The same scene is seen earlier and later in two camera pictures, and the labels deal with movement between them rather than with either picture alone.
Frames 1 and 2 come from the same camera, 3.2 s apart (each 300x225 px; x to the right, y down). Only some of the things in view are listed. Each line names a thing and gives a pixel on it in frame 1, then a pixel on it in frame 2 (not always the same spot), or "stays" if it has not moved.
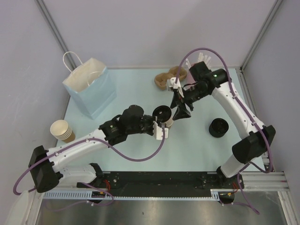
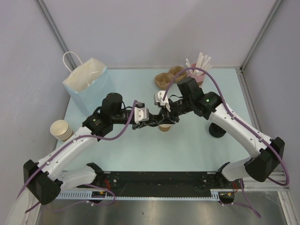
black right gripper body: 192,94 to 180,106
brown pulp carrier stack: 160,80 stays
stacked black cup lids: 218,127 stays
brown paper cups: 61,130 stays
